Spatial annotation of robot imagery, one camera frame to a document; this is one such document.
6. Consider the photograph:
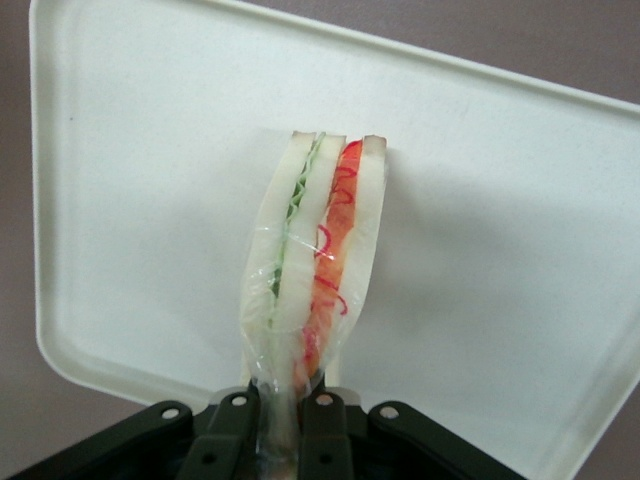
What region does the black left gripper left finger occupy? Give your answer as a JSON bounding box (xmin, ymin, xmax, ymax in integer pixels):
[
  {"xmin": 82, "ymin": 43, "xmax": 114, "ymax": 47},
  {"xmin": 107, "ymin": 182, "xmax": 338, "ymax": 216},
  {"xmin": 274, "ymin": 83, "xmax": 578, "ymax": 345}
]
[{"xmin": 0, "ymin": 388, "xmax": 262, "ymax": 480}]

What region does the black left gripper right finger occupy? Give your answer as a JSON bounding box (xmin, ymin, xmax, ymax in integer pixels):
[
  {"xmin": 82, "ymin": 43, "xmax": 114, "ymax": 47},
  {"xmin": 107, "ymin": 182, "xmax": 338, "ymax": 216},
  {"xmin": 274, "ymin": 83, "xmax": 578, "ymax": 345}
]
[{"xmin": 298, "ymin": 388, "xmax": 519, "ymax": 480}]

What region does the triangle sandwich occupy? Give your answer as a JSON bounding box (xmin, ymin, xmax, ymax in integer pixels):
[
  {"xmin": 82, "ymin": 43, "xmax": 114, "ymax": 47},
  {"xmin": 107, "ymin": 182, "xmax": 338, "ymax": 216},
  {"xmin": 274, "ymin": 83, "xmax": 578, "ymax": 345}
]
[{"xmin": 238, "ymin": 128, "xmax": 390, "ymax": 480}]

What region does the cream plastic tray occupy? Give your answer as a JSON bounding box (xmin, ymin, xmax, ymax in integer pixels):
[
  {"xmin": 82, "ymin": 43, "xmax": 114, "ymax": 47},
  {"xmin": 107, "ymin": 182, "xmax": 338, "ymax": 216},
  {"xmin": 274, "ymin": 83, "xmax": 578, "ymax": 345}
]
[{"xmin": 27, "ymin": 0, "xmax": 640, "ymax": 480}]

